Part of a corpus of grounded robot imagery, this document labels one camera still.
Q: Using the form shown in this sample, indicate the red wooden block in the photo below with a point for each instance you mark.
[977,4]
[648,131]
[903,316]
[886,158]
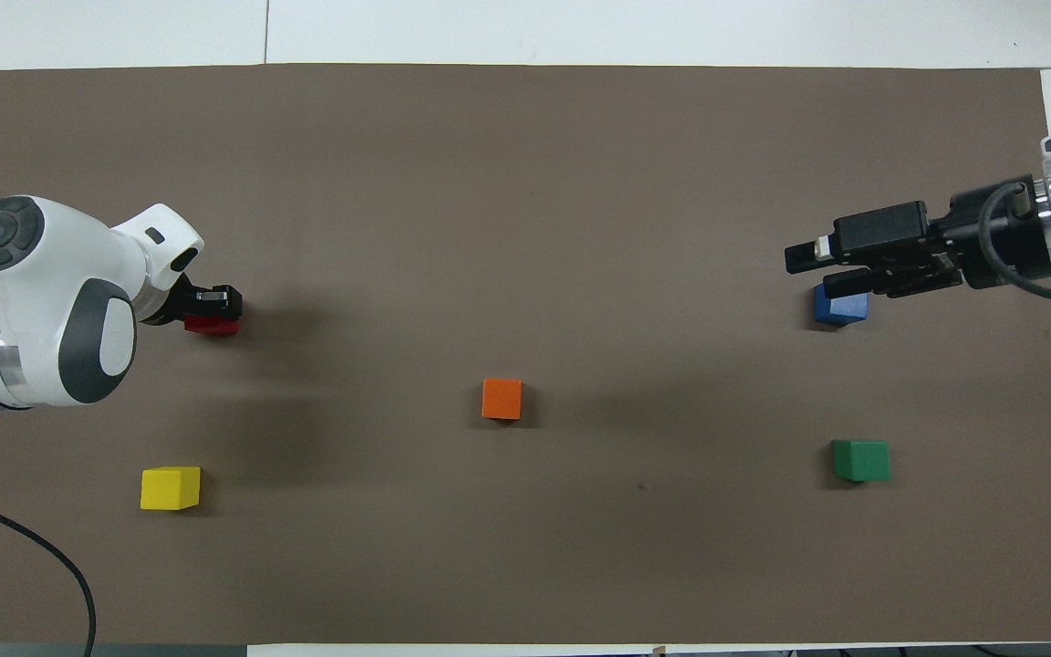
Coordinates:
[213,327]

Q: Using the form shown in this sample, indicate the orange wooden block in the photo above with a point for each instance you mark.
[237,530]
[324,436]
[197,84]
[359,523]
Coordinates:
[502,399]

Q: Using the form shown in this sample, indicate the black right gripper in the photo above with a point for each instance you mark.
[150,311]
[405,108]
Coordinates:
[1000,242]

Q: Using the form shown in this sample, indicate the blue wooden block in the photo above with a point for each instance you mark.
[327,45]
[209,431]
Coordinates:
[840,308]

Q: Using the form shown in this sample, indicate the green wooden block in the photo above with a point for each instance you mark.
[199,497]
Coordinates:
[861,461]

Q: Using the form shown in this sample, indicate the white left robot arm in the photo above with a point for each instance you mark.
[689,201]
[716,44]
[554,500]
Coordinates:
[51,292]

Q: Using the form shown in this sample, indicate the yellow wooden block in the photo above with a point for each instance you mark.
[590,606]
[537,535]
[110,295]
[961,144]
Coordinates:
[170,488]

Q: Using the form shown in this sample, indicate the brown paper mat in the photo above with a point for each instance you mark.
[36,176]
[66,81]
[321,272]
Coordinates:
[525,182]

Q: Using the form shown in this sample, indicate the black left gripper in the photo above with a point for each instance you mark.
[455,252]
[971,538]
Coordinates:
[177,301]

